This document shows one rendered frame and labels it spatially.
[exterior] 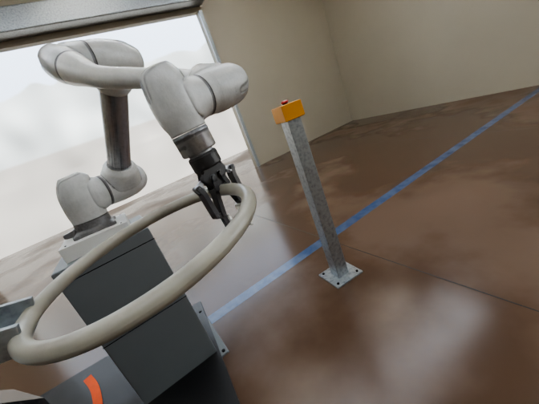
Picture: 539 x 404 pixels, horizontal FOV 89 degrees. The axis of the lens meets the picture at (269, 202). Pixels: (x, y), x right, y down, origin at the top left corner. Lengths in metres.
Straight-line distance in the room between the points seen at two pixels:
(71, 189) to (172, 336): 0.83
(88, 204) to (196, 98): 0.92
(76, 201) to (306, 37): 6.59
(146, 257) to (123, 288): 0.16
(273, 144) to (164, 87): 5.71
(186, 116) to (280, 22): 6.50
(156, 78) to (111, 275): 0.96
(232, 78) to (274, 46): 6.08
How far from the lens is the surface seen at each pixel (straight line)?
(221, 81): 0.74
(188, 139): 0.66
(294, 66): 6.98
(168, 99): 0.66
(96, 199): 1.48
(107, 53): 1.18
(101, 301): 1.46
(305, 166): 1.49
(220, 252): 0.41
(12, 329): 0.60
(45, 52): 1.16
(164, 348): 1.61
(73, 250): 1.45
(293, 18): 7.36
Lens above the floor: 1.10
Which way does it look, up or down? 18 degrees down
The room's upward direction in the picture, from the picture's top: 21 degrees counter-clockwise
